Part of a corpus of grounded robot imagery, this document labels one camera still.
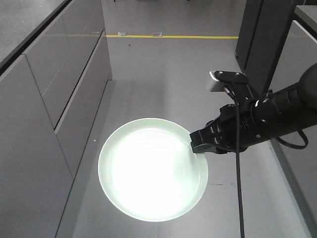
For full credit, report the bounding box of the grey kitchen cabinet counter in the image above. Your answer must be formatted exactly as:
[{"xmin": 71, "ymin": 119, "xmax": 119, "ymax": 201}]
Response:
[{"xmin": 0, "ymin": 0, "xmax": 112, "ymax": 238}]

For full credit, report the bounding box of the black right camera cable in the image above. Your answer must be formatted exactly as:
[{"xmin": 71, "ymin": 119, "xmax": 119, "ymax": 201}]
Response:
[{"xmin": 224, "ymin": 85, "xmax": 246, "ymax": 238}]

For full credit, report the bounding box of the dark grey tall cabinet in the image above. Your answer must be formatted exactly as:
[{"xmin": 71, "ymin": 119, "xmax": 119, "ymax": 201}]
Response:
[{"xmin": 235, "ymin": 0, "xmax": 305, "ymax": 95}]

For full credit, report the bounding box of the light green round plate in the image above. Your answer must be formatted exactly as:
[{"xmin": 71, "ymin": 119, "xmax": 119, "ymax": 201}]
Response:
[{"xmin": 98, "ymin": 118, "xmax": 209, "ymax": 222}]

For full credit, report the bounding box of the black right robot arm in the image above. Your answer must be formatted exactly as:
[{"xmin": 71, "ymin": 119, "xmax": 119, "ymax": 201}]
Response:
[{"xmin": 190, "ymin": 64, "xmax": 317, "ymax": 154}]

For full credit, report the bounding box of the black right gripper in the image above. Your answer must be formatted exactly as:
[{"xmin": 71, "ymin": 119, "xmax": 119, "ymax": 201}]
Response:
[{"xmin": 190, "ymin": 84, "xmax": 269, "ymax": 154}]

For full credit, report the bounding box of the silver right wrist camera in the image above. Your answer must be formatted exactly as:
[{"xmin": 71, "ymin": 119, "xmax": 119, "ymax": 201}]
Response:
[{"xmin": 207, "ymin": 71, "xmax": 249, "ymax": 92}]

